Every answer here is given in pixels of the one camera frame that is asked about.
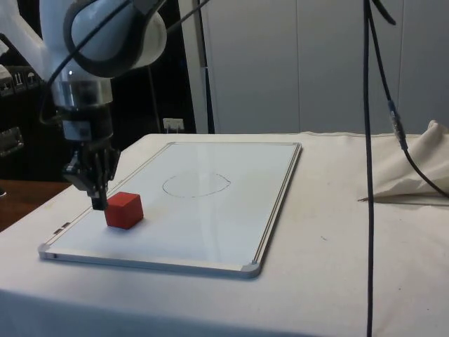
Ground pale locker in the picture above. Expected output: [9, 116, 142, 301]
[297, 0, 401, 134]
[178, 0, 299, 135]

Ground red cube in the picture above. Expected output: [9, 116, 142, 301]
[105, 191, 145, 231]

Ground black cabinet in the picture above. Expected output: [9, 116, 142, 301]
[0, 0, 198, 184]

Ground whiteboard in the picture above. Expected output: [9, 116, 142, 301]
[37, 141, 303, 280]

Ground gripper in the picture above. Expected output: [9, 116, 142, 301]
[62, 117, 122, 211]

